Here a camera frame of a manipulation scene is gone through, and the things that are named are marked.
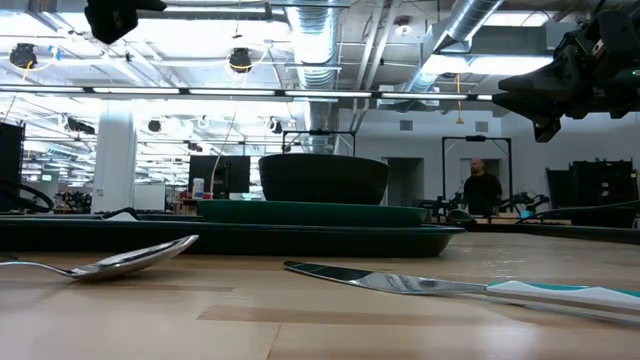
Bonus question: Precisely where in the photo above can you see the thick black curved cable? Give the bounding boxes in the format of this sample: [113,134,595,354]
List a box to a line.
[0,179,55,214]

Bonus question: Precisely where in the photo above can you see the silver ribbed air duct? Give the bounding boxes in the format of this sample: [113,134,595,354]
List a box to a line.
[284,4,344,156]

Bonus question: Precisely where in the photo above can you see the ceiling light strip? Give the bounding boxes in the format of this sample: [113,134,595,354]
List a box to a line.
[0,84,496,103]

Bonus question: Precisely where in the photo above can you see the black ceiling cable reel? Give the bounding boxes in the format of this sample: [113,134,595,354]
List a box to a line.
[228,47,253,74]
[8,42,39,70]

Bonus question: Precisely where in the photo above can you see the black round bowl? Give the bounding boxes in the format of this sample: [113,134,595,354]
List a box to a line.
[258,153,391,206]

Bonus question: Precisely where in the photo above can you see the black metal stand frame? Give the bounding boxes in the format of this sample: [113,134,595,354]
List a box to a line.
[281,128,357,157]

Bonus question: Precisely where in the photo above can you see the dark upright panel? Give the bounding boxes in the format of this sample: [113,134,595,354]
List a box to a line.
[0,122,26,214]

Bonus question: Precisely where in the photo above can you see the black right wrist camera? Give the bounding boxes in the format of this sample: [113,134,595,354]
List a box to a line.
[532,117,562,144]

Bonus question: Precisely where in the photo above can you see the black aluminium table frame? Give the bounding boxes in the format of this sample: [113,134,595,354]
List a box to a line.
[462,219,640,246]

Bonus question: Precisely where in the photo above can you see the silver spoon teal handle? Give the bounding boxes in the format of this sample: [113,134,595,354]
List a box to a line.
[0,233,201,282]

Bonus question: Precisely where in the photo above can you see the green round plate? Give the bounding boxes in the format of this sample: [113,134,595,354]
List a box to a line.
[197,199,429,229]

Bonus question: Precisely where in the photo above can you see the silver slanted air duct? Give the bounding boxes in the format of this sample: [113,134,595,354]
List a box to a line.
[404,0,504,94]

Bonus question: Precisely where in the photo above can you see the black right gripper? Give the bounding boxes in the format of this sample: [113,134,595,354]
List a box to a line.
[492,29,640,122]

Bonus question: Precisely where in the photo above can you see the black stand frame with camera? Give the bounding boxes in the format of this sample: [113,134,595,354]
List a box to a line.
[441,134,514,201]

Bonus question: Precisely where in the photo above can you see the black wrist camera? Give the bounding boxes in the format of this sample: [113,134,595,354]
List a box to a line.
[532,117,562,144]
[83,0,167,45]

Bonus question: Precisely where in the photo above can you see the black equipment cases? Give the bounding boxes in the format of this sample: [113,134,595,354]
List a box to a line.
[544,158,640,229]

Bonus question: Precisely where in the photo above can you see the black computer monitor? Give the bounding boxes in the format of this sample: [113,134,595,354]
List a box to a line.
[188,154,251,200]

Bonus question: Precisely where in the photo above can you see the person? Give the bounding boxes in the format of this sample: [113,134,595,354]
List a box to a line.
[462,158,504,217]

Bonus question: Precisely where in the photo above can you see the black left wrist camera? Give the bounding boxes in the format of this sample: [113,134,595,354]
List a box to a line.
[83,0,167,45]

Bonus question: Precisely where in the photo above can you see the white board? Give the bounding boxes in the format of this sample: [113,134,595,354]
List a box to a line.
[133,183,166,212]

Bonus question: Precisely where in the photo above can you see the knife white teal handle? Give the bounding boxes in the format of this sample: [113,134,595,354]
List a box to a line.
[283,259,640,314]

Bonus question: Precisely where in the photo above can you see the background robot arms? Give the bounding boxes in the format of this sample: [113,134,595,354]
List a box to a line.
[419,189,551,224]

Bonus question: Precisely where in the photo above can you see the dark green plastic tray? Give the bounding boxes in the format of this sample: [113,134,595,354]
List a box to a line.
[0,215,467,259]

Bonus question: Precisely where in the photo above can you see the white building column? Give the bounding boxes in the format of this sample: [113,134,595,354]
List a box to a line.
[91,107,138,215]

